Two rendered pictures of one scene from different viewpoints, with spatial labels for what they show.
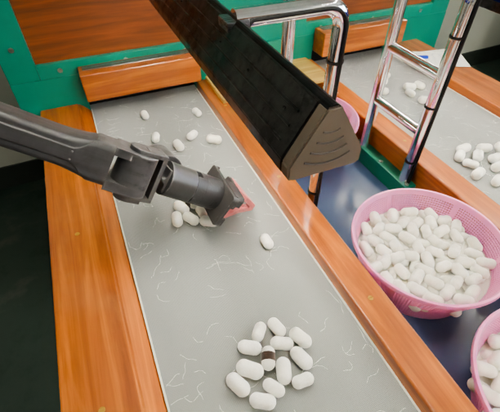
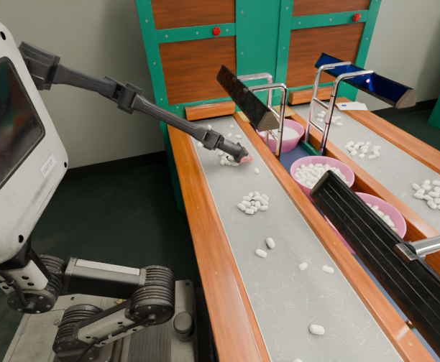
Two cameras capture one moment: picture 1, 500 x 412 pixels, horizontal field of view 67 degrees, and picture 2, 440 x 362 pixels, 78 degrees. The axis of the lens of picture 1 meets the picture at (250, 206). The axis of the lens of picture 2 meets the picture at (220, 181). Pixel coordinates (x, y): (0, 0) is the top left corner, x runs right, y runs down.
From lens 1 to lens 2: 0.62 m
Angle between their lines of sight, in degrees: 11
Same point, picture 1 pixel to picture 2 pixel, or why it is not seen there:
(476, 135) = (359, 139)
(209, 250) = (234, 173)
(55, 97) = not seen: hidden behind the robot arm
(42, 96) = not seen: hidden behind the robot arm
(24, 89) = not seen: hidden behind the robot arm
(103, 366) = (198, 197)
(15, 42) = (163, 95)
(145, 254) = (210, 173)
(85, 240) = (189, 166)
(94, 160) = (199, 133)
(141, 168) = (213, 136)
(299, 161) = (261, 126)
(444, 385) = (313, 210)
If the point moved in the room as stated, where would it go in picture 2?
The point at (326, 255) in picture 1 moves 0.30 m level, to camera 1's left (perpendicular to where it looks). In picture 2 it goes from (278, 174) to (211, 171)
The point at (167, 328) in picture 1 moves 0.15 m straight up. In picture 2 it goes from (218, 193) to (216, 164)
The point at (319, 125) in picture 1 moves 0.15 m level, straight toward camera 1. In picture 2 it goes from (266, 116) to (254, 137)
